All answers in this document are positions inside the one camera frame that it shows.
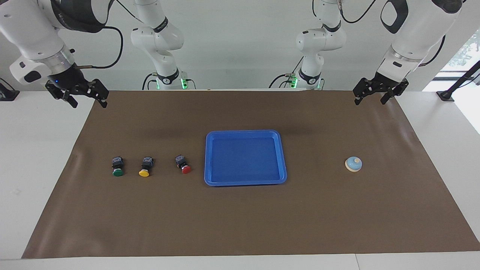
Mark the green push button switch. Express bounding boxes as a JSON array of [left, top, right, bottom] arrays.
[[111, 156, 125, 177]]

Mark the yellow push button switch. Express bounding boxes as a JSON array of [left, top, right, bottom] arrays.
[[138, 156, 154, 178]]

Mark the red push button switch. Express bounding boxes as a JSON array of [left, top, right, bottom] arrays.
[[174, 154, 192, 175]]

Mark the light blue desk bell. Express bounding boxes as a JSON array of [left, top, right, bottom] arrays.
[[345, 156, 363, 173]]

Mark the blue plastic tray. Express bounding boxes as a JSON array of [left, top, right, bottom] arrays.
[[204, 130, 288, 187]]

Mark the black stand foot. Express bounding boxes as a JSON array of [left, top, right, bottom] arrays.
[[0, 78, 20, 102]]

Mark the bright window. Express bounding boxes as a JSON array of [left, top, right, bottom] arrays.
[[441, 30, 480, 72]]

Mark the brown table mat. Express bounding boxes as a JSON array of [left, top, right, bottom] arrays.
[[21, 89, 480, 259]]

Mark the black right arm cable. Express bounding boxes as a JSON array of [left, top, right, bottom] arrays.
[[75, 25, 124, 70]]

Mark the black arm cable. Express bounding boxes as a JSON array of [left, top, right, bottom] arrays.
[[417, 35, 447, 68], [75, 25, 124, 70]]

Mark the black base cable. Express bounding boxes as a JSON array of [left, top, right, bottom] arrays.
[[142, 72, 158, 90], [268, 56, 304, 90]]

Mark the black camera stand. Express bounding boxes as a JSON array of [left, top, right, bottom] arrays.
[[436, 60, 480, 102]]

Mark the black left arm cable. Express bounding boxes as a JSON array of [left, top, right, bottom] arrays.
[[417, 35, 447, 68]]

